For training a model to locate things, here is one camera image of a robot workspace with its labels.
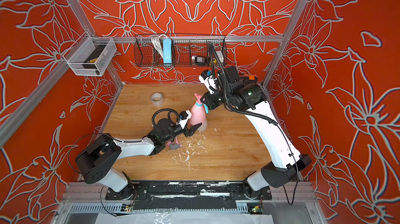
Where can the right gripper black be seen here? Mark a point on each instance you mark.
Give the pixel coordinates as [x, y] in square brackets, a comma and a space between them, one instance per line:
[209, 100]

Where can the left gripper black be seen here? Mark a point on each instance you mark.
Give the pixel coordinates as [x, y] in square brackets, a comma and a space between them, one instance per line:
[191, 131]

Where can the opaque pink spray bottle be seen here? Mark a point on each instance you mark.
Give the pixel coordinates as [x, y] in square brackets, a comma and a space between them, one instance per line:
[199, 116]

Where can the pink blue spray nozzle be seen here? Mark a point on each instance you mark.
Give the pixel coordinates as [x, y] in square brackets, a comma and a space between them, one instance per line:
[199, 103]

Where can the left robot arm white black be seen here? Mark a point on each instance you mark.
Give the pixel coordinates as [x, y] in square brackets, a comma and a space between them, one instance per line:
[96, 161]

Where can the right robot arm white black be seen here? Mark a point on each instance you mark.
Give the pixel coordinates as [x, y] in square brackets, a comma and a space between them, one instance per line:
[243, 95]

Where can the pink grey spray nozzle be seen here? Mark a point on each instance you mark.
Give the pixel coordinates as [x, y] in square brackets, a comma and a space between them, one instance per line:
[173, 145]

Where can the black orange tool case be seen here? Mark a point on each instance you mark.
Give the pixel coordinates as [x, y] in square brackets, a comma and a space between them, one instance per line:
[249, 79]

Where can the white small box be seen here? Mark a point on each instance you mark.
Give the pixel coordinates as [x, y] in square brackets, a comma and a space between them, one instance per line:
[220, 56]

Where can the clear tape roll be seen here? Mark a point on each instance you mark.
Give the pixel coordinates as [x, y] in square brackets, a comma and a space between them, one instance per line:
[157, 99]

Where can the black round device with label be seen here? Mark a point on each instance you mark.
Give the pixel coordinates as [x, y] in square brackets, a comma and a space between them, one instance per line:
[199, 60]

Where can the light blue box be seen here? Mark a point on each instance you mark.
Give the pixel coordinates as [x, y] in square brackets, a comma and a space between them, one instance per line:
[167, 52]

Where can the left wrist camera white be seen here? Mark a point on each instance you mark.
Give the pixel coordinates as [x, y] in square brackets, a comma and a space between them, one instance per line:
[184, 118]

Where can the black wire basket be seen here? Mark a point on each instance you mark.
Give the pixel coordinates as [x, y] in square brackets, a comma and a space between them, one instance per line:
[148, 49]

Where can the clear plastic wall bin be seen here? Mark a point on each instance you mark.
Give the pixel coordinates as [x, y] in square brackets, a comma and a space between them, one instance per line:
[90, 59]

